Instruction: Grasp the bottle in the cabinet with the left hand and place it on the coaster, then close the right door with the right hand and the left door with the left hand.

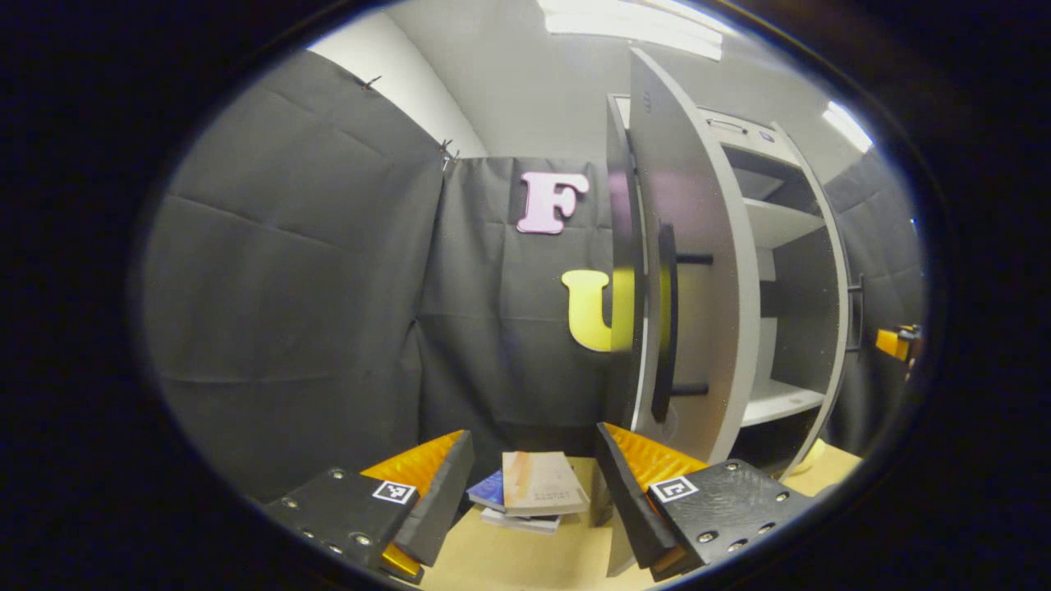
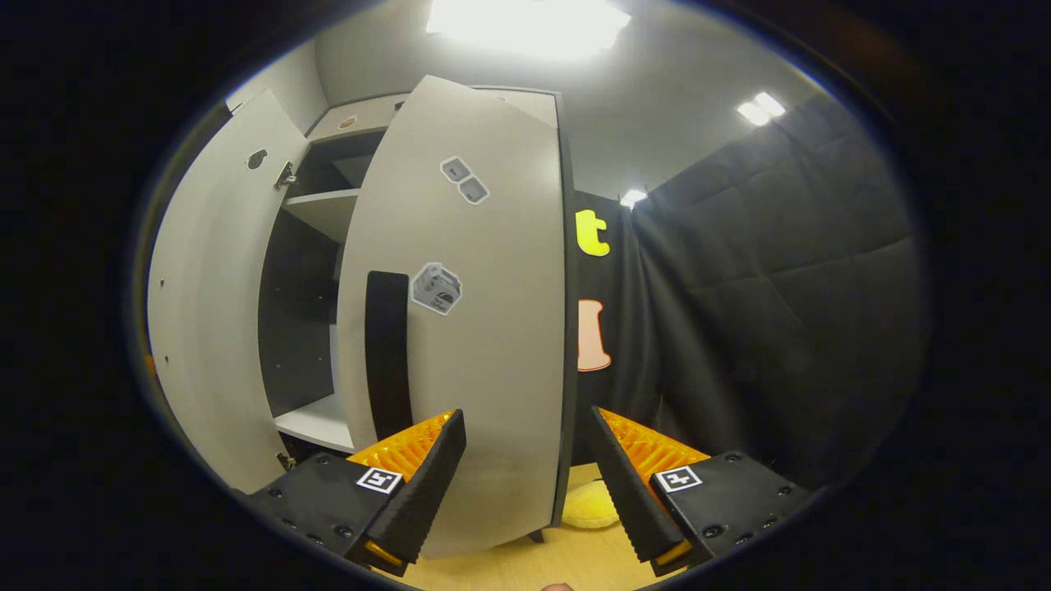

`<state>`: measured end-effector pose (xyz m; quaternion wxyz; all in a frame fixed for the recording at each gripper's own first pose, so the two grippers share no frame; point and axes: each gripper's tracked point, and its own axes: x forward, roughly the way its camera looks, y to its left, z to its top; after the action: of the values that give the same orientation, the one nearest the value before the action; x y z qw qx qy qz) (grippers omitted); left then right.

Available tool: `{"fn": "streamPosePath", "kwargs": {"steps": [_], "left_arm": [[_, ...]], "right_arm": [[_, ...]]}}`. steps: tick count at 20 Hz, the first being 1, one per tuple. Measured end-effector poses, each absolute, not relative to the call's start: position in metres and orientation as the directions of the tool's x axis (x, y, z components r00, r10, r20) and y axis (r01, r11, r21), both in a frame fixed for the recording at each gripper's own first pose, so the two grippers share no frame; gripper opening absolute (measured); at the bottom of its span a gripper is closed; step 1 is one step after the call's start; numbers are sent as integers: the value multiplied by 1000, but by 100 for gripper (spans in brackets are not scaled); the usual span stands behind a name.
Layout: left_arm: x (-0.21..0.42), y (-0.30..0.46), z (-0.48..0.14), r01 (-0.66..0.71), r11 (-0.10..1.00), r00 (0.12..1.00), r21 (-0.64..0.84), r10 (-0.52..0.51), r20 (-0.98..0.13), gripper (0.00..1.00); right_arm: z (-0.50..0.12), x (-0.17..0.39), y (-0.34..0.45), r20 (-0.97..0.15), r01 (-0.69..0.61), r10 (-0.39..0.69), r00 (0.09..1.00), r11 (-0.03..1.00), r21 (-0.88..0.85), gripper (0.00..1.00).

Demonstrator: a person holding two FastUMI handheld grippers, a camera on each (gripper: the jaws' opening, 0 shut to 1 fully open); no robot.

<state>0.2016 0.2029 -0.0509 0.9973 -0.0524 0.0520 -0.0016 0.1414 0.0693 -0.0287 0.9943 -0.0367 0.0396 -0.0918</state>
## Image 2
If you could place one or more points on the grey cabinet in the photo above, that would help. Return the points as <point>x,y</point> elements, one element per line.
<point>296,328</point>

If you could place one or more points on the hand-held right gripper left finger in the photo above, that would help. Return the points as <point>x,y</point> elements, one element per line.
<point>427,484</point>

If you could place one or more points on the small ceiling light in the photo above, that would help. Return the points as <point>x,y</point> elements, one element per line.
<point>633,198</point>

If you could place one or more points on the yellow plush pad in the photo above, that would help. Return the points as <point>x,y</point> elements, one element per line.
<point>587,509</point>

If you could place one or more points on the grey cabinet drawer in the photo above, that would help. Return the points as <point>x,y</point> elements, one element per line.
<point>361,123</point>

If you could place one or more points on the double ceiling light panel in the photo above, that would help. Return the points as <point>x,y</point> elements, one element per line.
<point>761,108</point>

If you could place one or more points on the grey cabinet shelf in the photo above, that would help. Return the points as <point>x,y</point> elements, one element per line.
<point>328,212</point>

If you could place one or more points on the large ceiling light panel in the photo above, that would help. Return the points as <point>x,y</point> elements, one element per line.
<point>525,25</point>

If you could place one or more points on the grey cabinet door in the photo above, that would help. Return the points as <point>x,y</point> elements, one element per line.
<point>205,312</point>
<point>493,328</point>

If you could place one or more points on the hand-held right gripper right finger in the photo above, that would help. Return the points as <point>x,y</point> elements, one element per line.
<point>624,484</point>

